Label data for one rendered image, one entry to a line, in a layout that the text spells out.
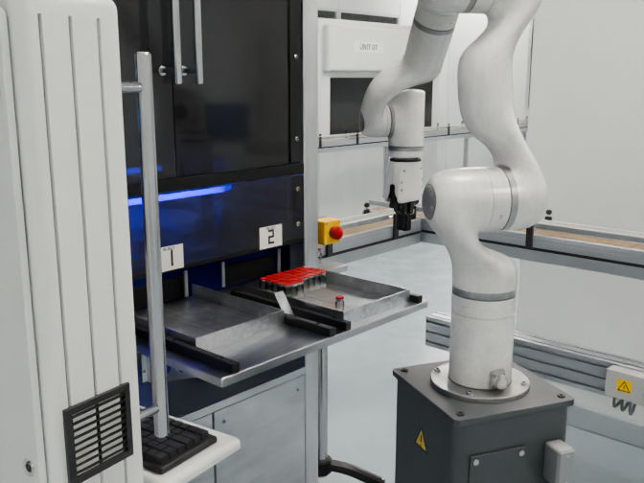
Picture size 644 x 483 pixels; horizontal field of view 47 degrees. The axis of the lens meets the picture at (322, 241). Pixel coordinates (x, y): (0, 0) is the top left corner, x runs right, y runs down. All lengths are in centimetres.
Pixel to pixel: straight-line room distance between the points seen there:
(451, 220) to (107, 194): 60
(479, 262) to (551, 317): 196
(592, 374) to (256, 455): 115
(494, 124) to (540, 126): 184
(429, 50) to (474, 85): 28
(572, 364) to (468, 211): 139
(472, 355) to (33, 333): 79
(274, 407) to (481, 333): 94
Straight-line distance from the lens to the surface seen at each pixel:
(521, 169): 140
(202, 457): 135
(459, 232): 134
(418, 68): 166
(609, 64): 311
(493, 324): 141
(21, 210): 101
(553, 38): 320
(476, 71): 138
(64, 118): 102
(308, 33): 211
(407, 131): 175
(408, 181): 178
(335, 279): 208
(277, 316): 173
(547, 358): 269
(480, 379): 145
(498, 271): 139
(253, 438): 218
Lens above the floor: 144
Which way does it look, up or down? 12 degrees down
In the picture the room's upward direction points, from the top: straight up
